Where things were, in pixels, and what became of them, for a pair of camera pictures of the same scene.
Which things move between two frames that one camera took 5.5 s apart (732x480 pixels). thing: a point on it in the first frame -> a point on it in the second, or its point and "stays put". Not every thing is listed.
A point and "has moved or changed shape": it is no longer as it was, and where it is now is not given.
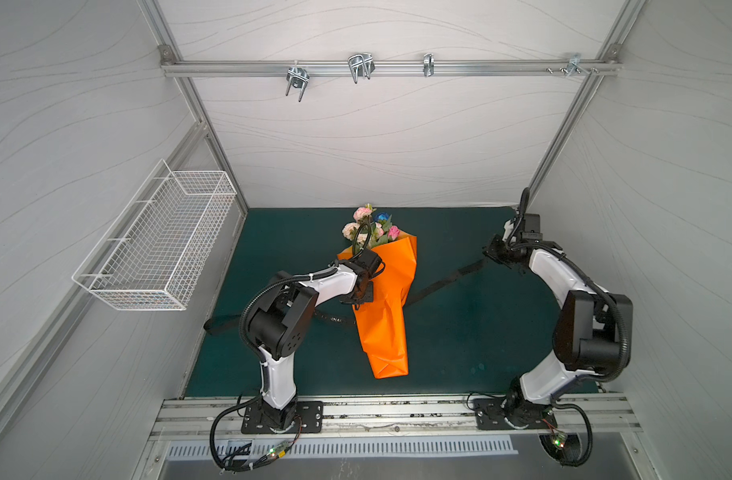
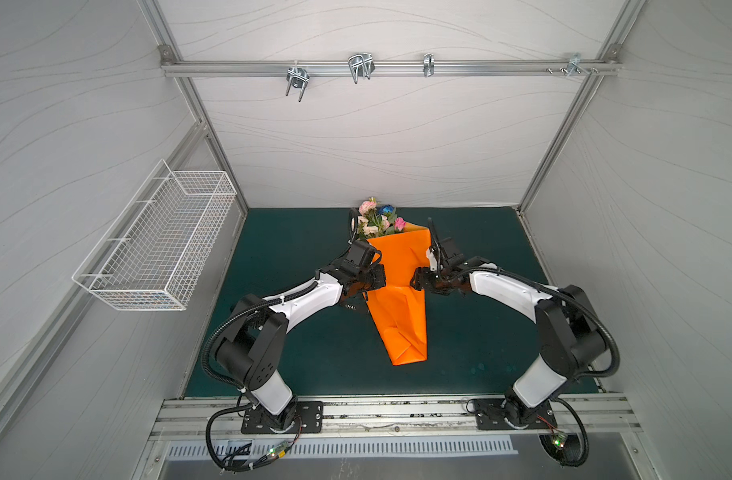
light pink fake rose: x=363 y=214 has moved or changed shape
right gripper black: x=499 y=250 -> x=441 y=249
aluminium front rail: x=576 y=419 stays put
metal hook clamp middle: x=361 y=65 stays put
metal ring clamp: x=428 y=64 stays put
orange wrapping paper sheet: x=382 y=323 has moved or changed shape
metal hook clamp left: x=298 y=77 stays put
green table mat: x=471 y=326 stays put
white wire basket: x=161 y=252 stays put
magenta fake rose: x=394 y=232 has moved or changed shape
